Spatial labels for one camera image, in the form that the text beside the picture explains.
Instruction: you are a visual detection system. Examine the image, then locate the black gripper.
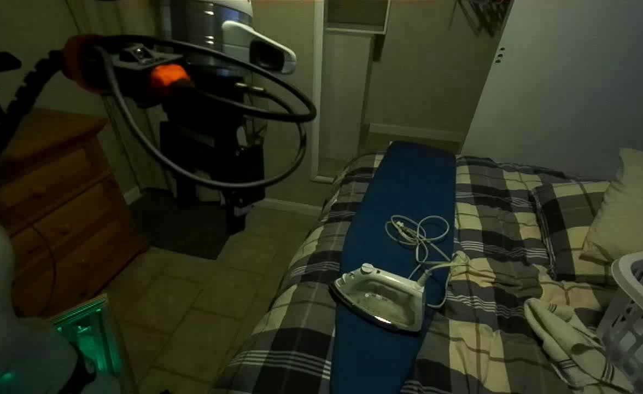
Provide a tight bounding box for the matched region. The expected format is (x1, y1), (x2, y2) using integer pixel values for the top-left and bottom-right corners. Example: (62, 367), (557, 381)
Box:
(157, 118), (266, 211)

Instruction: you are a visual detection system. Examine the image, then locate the white clothes iron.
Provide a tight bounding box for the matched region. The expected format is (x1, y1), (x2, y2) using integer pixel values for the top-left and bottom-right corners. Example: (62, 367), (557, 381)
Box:
(329, 259), (429, 334)

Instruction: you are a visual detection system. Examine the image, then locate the dark floor mat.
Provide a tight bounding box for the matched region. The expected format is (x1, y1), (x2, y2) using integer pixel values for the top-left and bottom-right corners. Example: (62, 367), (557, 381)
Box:
(126, 186), (257, 262)

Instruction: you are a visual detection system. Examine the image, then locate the wooden dresser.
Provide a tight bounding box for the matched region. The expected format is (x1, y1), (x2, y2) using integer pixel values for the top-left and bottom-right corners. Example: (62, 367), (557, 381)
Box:
(0, 107), (150, 319)

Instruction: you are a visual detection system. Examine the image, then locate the blue ironing board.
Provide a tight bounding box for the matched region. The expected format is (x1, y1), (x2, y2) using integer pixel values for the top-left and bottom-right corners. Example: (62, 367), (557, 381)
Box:
(325, 140), (458, 394)

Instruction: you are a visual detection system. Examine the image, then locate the plaid bedspread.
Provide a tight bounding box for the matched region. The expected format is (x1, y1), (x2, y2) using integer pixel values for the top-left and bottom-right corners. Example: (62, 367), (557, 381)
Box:
(214, 150), (635, 394)

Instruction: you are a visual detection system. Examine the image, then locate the white closet door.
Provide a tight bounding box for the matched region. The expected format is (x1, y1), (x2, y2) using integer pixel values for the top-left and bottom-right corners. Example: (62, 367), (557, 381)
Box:
(458, 0), (643, 181)

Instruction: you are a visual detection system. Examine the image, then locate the cream crumpled cloth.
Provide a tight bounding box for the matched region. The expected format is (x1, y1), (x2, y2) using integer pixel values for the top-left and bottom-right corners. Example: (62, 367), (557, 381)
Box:
(521, 278), (639, 394)

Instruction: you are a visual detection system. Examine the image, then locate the beige pillow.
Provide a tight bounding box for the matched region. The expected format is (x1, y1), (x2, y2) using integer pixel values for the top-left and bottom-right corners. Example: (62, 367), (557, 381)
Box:
(578, 146), (643, 266)

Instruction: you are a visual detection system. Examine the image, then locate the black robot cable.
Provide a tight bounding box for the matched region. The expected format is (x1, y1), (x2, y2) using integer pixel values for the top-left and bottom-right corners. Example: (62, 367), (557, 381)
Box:
(91, 33), (320, 194)

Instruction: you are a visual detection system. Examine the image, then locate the white iron power cord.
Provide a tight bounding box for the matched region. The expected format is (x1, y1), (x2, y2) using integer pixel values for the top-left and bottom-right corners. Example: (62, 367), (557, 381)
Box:
(383, 211), (469, 310)

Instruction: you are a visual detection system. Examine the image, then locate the green lit robot base mount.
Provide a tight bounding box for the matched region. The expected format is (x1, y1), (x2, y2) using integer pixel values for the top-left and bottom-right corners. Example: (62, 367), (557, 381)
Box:
(48, 292), (138, 394)

